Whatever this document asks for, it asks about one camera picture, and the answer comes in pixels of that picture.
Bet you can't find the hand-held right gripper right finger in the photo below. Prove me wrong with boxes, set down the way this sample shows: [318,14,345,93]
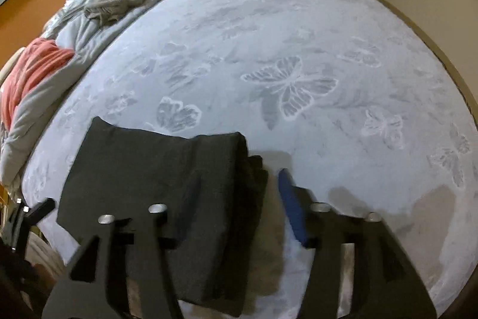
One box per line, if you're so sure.
[278,167,437,319]

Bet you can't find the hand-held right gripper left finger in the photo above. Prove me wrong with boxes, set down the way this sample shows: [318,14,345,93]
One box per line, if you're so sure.
[41,203,184,319]

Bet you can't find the pink blanket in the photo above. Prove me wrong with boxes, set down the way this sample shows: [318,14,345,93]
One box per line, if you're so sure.
[0,38,75,130]

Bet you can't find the dark grey pants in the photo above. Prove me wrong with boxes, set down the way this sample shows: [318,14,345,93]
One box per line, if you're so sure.
[56,116,270,318]

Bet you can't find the crumpled grey garment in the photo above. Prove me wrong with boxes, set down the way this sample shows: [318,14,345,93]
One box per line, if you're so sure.
[84,0,151,25]

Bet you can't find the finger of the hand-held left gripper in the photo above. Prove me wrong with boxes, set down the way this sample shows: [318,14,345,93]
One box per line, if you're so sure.
[22,197,56,227]

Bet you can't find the light grey duvet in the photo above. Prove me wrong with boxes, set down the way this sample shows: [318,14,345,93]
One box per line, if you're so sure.
[0,0,168,194]

